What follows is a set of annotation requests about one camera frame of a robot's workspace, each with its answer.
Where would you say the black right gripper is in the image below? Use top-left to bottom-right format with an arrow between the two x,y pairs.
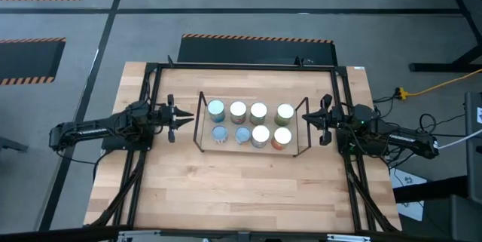
302,93 -> 343,146

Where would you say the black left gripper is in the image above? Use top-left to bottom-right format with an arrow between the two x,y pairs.
154,93 -> 195,144

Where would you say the green label tin can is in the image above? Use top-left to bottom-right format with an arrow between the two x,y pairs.
273,103 -> 295,127

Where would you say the orange label tin can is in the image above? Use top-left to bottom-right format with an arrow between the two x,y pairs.
207,99 -> 226,124

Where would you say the orange can white lid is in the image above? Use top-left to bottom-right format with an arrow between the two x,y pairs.
270,127 -> 293,152

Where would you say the blue label tin can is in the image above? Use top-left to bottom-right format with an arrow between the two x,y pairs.
211,124 -> 229,145

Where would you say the tomatoes label tin can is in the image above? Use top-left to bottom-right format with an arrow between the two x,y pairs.
229,100 -> 248,125

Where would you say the peaches label tin can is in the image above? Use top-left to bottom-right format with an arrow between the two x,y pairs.
250,124 -> 271,149

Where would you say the yellow-green label tin can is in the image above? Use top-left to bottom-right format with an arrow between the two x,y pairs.
249,101 -> 269,126

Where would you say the white paper sheet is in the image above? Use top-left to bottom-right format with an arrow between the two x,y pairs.
389,166 -> 426,222

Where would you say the dark grey equipment cart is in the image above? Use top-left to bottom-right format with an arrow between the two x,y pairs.
391,90 -> 482,242

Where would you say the black furniture leg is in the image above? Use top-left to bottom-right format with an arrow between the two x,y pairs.
0,136 -> 29,152

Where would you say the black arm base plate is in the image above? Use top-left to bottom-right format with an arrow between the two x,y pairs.
337,128 -> 391,157
100,121 -> 156,152

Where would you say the black metal table frame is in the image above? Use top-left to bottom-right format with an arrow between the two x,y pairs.
84,55 -> 402,235

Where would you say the yellow extension cable with plug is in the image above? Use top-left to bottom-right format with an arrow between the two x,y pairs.
395,68 -> 482,102

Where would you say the black looped cable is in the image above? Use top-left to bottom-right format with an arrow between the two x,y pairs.
418,112 -> 436,132

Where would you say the silver corner bracket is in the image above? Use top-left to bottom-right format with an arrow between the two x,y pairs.
116,229 -> 161,242
326,233 -> 372,242

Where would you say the black metal stand frame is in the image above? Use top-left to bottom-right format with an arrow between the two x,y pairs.
378,0 -> 482,73

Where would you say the white cable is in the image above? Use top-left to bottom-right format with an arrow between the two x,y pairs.
436,128 -> 482,151

